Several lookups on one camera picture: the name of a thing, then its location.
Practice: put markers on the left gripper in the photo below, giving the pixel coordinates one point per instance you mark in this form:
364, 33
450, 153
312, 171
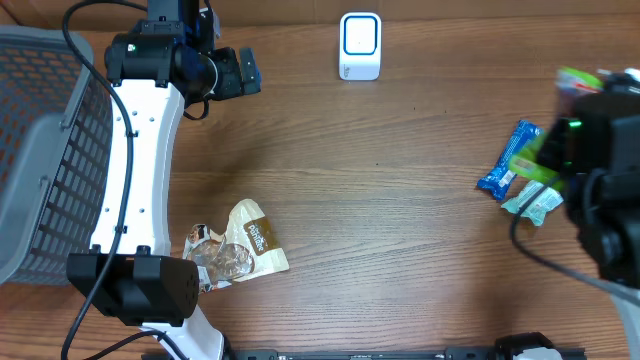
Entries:
234, 84

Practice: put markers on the beige cookie bag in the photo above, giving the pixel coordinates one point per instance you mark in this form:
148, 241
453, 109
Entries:
246, 250

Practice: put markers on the blue Oreo packet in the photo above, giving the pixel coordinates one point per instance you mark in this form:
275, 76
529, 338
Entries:
498, 180

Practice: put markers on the green snack bag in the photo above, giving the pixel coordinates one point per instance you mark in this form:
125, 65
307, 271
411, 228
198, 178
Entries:
530, 167

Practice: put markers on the light teal snack packet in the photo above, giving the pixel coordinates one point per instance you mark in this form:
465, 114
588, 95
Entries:
540, 206

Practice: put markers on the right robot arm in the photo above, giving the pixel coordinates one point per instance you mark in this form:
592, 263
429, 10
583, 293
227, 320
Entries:
594, 147

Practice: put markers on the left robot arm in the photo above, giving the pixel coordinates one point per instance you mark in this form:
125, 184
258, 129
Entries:
154, 72

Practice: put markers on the white barcode scanner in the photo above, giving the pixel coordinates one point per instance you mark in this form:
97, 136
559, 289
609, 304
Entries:
360, 46

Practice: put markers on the grey plastic shopping basket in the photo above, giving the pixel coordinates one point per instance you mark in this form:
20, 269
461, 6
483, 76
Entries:
56, 130

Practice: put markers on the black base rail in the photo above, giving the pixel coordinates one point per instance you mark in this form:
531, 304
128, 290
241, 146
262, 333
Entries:
451, 353

